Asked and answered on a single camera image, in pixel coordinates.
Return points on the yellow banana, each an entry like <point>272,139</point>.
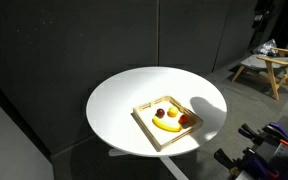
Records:
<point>165,126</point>

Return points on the wooden tray box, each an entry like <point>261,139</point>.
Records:
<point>164,140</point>

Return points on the dark red plum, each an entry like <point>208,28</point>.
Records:
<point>160,113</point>

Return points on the white round table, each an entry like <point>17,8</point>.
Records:
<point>117,110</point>

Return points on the yellow lemon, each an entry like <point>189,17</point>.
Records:
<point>173,111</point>

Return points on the red apple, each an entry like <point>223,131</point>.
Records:
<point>184,119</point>

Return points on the black spring clamp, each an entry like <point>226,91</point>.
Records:
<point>250,132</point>
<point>224,158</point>

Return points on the wooden armchair grey cushion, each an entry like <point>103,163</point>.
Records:
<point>272,71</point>

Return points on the clear plastic bag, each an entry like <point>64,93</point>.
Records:
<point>266,47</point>

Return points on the purple clamp orange tips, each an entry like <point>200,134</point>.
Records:
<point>280,131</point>
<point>257,165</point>

